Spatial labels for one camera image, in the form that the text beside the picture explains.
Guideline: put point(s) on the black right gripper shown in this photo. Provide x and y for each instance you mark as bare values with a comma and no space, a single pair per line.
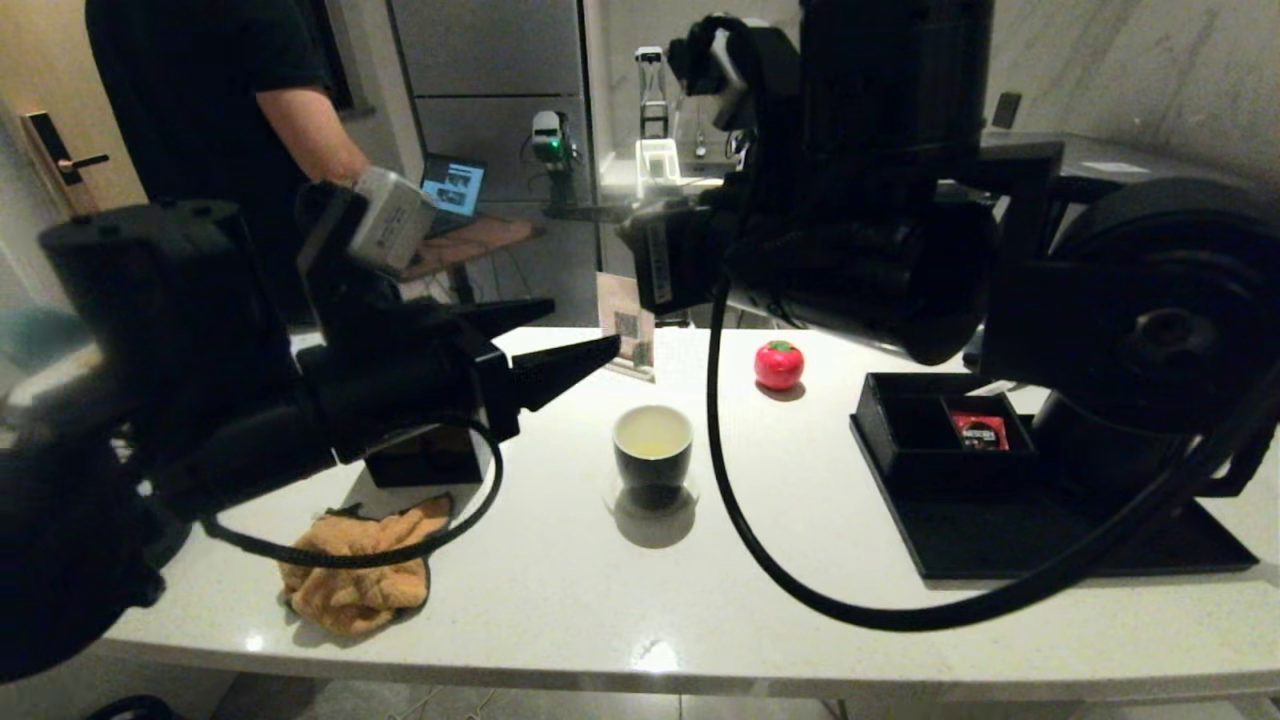
675,255

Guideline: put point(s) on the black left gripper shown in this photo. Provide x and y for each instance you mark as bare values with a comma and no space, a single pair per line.
410,385

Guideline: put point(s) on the black electric kettle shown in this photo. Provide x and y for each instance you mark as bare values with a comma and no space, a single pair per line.
1090,450

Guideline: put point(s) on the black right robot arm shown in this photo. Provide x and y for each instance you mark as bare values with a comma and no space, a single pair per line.
1150,300

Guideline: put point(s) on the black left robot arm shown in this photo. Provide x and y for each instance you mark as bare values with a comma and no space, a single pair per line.
150,320

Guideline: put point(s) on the QR code sign stand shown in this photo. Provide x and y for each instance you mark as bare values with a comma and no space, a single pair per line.
635,335

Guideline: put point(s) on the black teleoperation stand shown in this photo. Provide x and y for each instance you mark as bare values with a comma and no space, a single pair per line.
590,213

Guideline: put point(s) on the brown wooden side table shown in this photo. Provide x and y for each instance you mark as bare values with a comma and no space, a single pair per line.
480,238

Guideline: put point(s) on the red tomato-shaped timer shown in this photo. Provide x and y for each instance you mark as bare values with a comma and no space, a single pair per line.
778,367

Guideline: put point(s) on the black tissue box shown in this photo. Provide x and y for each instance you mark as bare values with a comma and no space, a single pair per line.
430,465

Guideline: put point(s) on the open laptop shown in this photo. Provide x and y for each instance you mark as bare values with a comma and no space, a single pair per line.
455,190

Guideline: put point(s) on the black ceramic cup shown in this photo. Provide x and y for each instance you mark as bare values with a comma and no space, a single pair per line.
652,475

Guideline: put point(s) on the silver refrigerator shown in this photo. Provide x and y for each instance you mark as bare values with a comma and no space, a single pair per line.
490,60

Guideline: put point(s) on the orange fluffy cloth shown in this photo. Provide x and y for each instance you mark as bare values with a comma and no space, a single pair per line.
360,595

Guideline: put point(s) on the black compartment organizer box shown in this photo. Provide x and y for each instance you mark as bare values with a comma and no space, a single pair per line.
940,470

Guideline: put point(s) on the dark window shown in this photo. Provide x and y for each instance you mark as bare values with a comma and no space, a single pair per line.
335,60

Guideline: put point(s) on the red coffee sachet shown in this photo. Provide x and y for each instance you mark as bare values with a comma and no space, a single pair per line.
978,432

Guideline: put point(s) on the black serving tray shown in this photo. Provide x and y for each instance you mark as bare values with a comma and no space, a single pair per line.
980,545

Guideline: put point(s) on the person in black shirt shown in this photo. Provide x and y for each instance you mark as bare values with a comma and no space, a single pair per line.
190,100

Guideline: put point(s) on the silver microwave oven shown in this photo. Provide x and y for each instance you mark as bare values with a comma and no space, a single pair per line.
1110,160

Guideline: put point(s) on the teal stool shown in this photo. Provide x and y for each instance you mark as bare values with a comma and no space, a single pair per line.
30,335

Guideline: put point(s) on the round black base part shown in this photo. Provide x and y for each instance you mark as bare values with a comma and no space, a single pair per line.
130,709

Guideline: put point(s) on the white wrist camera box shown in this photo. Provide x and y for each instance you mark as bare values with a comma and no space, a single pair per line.
392,220
730,70

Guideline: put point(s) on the dark wall socket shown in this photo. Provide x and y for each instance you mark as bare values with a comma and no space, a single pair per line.
1005,112

